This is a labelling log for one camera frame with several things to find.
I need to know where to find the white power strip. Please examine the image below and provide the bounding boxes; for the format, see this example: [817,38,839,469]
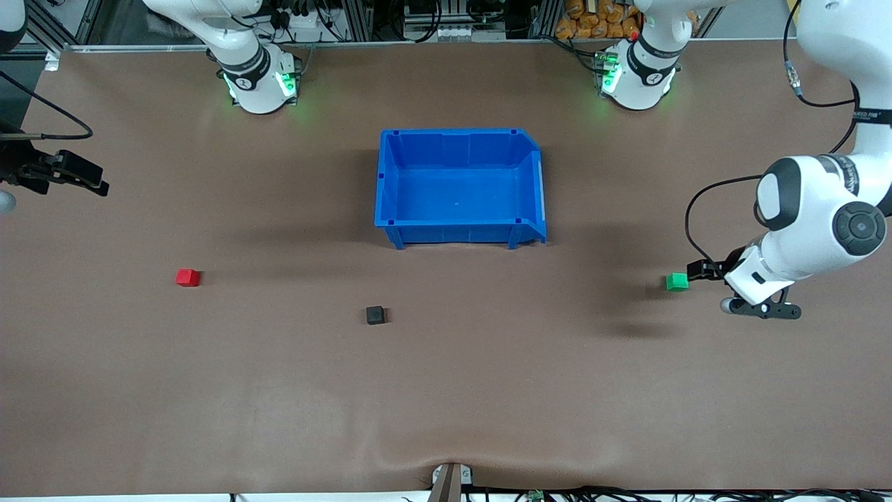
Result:
[275,8,328,43]

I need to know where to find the blue plastic storage bin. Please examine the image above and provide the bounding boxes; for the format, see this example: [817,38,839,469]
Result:
[374,128,548,250]

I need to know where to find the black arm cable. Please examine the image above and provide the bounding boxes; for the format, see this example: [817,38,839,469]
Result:
[0,70,93,140]
[685,0,859,266]

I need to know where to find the silver aluminium equipment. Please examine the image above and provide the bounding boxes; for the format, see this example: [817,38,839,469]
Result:
[403,0,507,41]

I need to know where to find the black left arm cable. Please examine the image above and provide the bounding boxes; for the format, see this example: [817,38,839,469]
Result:
[685,0,859,266]

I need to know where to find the brown table cover mat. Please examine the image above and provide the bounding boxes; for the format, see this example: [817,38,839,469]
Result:
[0,36,892,499]

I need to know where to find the orange snack packets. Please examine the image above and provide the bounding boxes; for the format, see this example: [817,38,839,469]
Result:
[555,0,642,39]

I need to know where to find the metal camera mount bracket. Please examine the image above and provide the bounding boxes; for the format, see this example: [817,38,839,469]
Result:
[432,462,473,502]

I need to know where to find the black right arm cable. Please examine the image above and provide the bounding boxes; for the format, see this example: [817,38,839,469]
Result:
[0,70,93,140]

